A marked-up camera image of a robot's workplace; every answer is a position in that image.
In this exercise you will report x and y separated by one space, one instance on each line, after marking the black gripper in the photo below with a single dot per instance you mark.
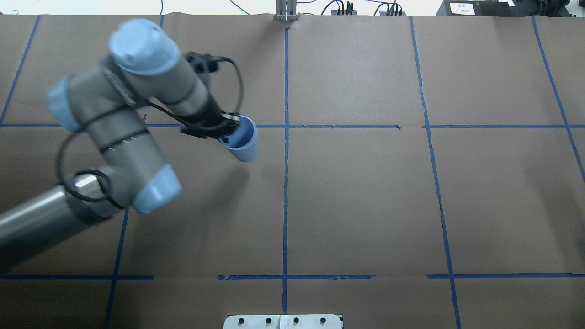
211 114

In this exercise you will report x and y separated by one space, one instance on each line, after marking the blue ribbed paper cup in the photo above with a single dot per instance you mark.
242 142

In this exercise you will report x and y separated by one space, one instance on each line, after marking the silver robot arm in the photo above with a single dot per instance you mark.
110 161

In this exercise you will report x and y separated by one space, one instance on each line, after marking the black box with white label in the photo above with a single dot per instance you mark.
478 8

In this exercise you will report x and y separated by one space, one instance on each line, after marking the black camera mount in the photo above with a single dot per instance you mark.
202 63

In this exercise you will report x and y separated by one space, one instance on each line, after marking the aluminium frame post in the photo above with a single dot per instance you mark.
286 10

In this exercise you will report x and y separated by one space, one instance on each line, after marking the white camera pole base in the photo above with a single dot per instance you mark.
284 321

